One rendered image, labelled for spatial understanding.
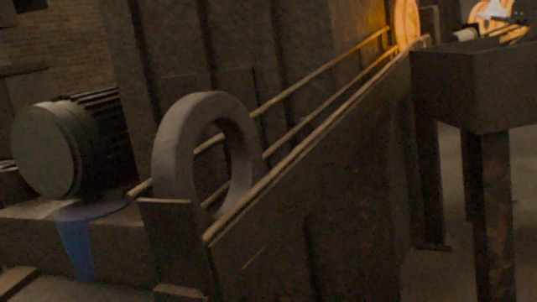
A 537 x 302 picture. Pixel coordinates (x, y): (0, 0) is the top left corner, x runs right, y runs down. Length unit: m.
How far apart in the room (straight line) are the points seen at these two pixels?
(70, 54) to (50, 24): 0.52
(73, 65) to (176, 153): 7.86
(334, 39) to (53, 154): 1.21
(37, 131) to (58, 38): 6.31
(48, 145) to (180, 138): 1.48
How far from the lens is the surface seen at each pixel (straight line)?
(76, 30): 8.52
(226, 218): 0.56
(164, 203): 0.52
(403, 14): 1.50
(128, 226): 1.75
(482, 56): 0.87
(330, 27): 1.14
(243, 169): 0.64
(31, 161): 2.09
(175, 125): 0.53
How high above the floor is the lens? 0.81
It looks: 14 degrees down
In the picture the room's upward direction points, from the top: 9 degrees counter-clockwise
